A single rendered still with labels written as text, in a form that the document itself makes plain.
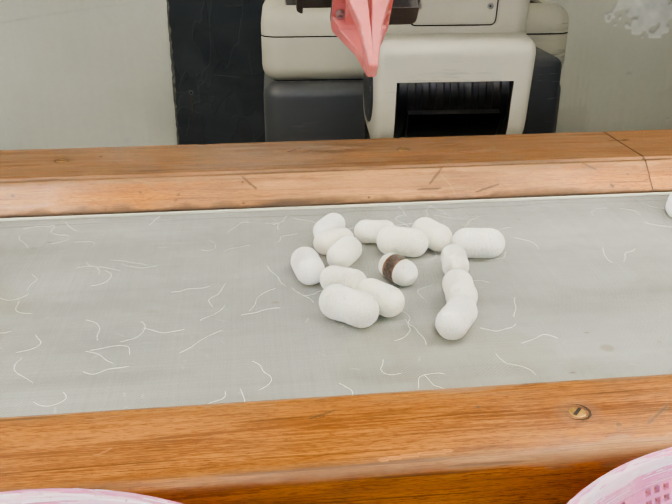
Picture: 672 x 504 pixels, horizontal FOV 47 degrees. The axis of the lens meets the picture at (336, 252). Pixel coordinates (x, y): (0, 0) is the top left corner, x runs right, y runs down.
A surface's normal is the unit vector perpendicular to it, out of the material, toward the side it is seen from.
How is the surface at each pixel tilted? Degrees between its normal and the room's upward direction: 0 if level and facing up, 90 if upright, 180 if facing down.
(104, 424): 0
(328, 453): 0
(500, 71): 98
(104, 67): 90
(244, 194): 45
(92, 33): 90
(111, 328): 0
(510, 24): 98
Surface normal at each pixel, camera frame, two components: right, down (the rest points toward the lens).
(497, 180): 0.08, -0.36
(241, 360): 0.00, -0.91
